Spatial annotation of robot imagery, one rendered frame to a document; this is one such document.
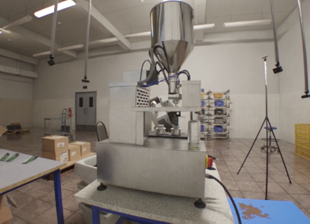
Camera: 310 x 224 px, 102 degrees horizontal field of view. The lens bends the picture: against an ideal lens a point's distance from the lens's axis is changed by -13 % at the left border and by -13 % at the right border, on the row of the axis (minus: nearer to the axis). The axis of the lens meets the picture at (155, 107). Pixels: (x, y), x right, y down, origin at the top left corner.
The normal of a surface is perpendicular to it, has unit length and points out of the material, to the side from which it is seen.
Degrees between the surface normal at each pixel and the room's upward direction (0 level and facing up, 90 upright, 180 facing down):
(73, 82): 90
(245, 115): 90
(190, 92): 90
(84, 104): 90
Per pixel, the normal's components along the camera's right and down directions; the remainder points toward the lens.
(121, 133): -0.27, 0.00
